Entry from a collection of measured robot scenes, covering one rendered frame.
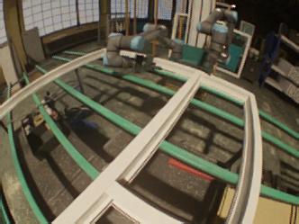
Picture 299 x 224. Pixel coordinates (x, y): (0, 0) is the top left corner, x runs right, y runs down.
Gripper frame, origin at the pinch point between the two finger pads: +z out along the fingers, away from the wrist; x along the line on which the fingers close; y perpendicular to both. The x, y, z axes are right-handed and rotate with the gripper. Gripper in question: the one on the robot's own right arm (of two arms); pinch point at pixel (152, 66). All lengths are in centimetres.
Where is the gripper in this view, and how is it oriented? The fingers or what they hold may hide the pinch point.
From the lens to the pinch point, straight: 89.1
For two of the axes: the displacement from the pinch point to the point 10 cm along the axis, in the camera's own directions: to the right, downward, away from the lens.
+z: 9.1, 0.2, 4.1
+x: 2.2, -8.7, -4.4
